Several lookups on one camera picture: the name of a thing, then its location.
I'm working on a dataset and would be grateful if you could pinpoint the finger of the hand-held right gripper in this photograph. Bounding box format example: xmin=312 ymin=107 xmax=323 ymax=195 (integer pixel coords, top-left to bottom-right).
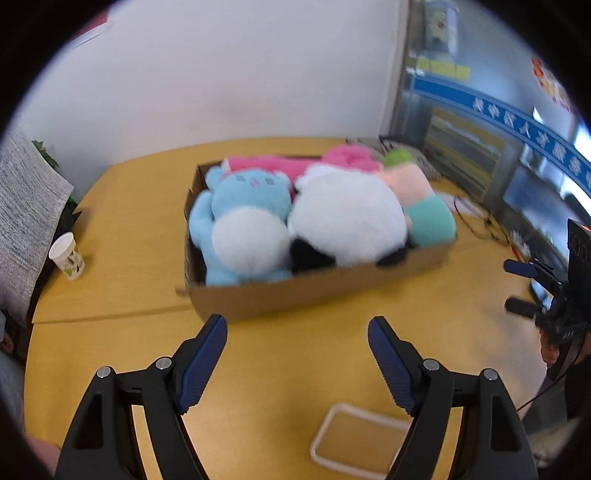
xmin=503 ymin=258 xmax=568 ymax=296
xmin=504 ymin=298 xmax=555 ymax=324

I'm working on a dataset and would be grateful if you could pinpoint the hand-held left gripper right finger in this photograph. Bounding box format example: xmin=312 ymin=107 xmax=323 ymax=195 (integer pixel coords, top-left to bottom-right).
xmin=367 ymin=316 xmax=539 ymax=480

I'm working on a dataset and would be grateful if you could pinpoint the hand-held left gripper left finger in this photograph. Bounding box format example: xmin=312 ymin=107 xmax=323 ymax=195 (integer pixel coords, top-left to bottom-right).
xmin=55 ymin=314 xmax=229 ymax=480

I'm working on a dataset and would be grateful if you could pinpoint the brown cardboard box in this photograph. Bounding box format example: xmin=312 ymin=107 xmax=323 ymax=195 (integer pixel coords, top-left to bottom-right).
xmin=175 ymin=154 xmax=458 ymax=323

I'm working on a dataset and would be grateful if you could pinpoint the panda plush toy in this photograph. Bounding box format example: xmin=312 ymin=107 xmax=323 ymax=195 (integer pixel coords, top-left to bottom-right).
xmin=287 ymin=164 xmax=411 ymax=273

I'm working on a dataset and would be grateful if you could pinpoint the light blue plush toy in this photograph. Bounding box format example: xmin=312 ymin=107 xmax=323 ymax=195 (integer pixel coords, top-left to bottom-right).
xmin=188 ymin=167 xmax=294 ymax=287

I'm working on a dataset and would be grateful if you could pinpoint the hot pink plush toy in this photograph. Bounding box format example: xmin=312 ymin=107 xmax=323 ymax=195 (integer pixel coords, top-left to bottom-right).
xmin=222 ymin=144 xmax=386 ymax=185

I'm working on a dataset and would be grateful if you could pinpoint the person's right hand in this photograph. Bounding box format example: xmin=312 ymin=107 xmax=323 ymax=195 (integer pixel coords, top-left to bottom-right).
xmin=540 ymin=330 xmax=561 ymax=367

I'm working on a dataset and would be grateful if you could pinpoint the black monitor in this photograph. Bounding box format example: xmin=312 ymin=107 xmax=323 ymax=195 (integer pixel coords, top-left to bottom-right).
xmin=501 ymin=164 xmax=578 ymax=301

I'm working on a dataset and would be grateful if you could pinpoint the plush doll with green hat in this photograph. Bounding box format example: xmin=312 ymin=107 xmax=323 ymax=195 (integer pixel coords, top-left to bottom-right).
xmin=381 ymin=148 xmax=458 ymax=250

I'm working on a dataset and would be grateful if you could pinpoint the blue window banner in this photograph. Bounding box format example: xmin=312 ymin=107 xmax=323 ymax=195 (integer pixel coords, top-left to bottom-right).
xmin=411 ymin=74 xmax=591 ymax=192

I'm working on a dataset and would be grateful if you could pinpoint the leaf print paper cup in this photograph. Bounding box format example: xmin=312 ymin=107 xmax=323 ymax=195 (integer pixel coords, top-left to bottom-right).
xmin=48 ymin=232 xmax=86 ymax=281

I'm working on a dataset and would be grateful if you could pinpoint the red window sticker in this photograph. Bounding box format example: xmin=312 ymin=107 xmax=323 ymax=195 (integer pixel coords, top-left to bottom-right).
xmin=530 ymin=56 xmax=575 ymax=114

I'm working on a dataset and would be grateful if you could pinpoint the yellow paper strip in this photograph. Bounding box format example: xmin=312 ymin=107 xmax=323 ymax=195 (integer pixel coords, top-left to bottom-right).
xmin=416 ymin=56 xmax=472 ymax=80

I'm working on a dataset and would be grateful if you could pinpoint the grey fabric chair back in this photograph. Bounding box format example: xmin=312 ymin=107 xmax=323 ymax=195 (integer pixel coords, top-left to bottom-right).
xmin=0 ymin=124 xmax=75 ymax=319

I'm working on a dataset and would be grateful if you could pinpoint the green potted plant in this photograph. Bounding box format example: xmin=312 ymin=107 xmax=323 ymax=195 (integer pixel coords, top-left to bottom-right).
xmin=31 ymin=140 xmax=81 ymax=217

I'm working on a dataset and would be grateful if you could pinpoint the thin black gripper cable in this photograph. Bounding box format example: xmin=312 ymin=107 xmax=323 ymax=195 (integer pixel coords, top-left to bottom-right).
xmin=515 ymin=342 xmax=583 ymax=414

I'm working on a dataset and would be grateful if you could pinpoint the wall poster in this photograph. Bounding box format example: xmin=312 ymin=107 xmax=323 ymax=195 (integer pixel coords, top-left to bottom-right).
xmin=422 ymin=0 xmax=460 ymax=51

